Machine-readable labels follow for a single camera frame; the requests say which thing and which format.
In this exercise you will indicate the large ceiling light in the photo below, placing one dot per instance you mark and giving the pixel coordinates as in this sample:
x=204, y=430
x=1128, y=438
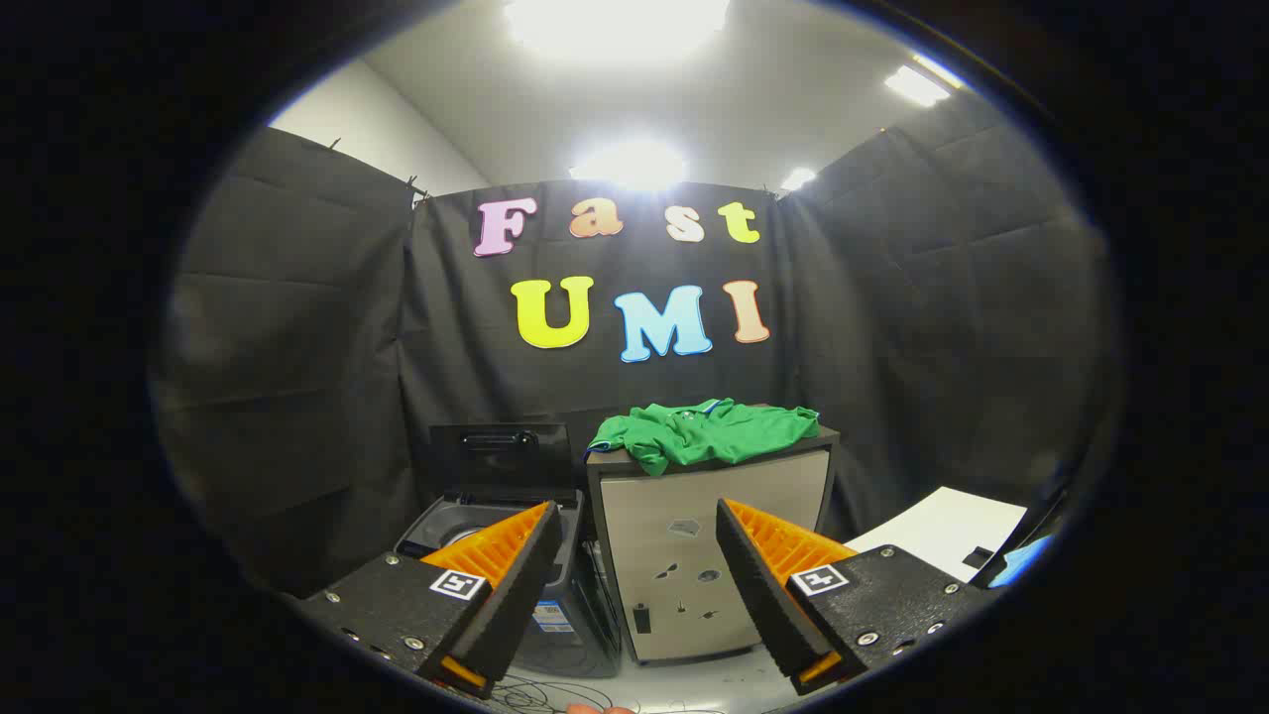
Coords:
x=615, y=25

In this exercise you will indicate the long ceiling light strip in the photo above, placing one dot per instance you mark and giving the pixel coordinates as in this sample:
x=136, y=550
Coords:
x=917, y=86

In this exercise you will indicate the small ceiling light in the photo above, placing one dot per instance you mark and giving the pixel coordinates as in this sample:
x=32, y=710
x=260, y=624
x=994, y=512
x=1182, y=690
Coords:
x=798, y=178

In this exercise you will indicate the black backdrop cloth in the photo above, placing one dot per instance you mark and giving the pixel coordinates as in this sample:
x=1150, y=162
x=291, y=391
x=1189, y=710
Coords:
x=297, y=347

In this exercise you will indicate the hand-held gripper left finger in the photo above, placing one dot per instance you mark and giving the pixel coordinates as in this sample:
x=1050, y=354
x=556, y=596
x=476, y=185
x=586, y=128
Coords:
x=525, y=585

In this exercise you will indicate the round ceiling light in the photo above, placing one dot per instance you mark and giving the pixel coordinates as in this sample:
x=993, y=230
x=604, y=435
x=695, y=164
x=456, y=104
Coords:
x=630, y=164

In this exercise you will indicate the green polo shirt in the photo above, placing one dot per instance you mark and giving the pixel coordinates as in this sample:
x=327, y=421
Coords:
x=714, y=436

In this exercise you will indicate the beige cabinet with dark top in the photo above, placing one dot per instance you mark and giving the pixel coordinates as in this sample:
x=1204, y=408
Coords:
x=664, y=555

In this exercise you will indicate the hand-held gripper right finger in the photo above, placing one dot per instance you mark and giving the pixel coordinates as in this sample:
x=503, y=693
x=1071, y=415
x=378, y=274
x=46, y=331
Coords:
x=758, y=585

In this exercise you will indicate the grey washing machine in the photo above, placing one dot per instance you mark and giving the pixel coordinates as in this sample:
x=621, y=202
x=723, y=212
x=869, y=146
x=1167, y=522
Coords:
x=580, y=650

